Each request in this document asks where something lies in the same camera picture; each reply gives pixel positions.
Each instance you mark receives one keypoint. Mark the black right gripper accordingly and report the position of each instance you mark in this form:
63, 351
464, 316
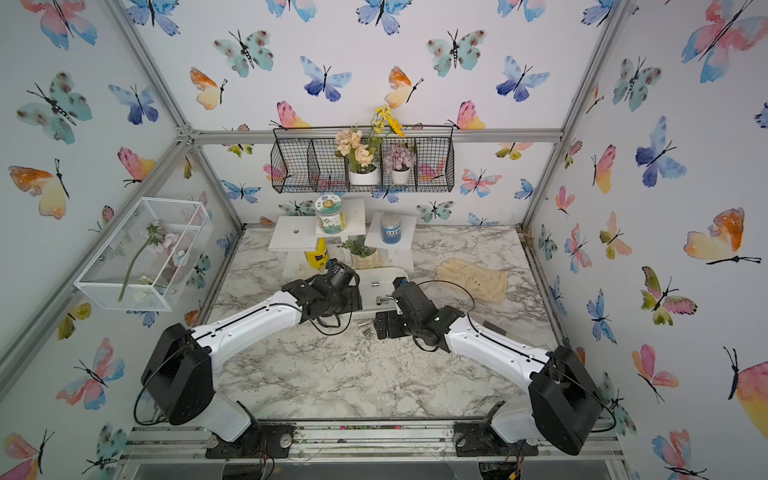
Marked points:
390, 317

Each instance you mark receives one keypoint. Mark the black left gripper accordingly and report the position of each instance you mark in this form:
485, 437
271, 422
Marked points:
354, 299

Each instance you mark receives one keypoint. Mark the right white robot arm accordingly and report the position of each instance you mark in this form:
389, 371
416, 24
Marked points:
562, 405

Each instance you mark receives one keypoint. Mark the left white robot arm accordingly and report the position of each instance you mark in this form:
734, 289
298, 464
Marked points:
179, 376

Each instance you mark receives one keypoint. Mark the white plastic storage box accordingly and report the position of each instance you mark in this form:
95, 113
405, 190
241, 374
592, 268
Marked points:
386, 277

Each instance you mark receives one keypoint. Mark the small potted green plant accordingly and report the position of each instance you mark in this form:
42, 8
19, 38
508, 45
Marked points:
362, 256

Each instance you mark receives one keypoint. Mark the white tiered display stand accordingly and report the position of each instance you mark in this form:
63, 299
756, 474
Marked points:
297, 235

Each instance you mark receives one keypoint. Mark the beige work glove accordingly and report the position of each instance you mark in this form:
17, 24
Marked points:
484, 284

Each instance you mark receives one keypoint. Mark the green lidded white jar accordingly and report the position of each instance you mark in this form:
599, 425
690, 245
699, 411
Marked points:
330, 214

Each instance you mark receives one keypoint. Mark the blue can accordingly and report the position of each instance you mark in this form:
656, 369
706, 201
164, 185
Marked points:
390, 228

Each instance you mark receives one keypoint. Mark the peach flowers in white pot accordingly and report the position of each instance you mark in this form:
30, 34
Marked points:
362, 156

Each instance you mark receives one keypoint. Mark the purple flowers in white pot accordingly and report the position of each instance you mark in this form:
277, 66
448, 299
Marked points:
399, 161

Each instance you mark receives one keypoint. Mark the yellow artificial flower sprig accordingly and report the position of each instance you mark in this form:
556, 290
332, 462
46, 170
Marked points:
384, 122

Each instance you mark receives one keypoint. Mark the artificial pink flower stem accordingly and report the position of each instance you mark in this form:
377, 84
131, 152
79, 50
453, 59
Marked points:
158, 241

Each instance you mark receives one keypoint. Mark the black wire wall basket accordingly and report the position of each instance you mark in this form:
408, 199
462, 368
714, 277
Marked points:
303, 160

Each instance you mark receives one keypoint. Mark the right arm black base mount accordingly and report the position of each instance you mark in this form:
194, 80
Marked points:
492, 441

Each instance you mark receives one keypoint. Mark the aluminium front rail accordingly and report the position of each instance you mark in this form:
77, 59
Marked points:
349, 441

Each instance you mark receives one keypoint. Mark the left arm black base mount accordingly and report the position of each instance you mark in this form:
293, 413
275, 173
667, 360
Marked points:
260, 440

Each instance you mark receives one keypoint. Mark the white mesh wall box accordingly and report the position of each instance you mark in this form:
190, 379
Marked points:
186, 264

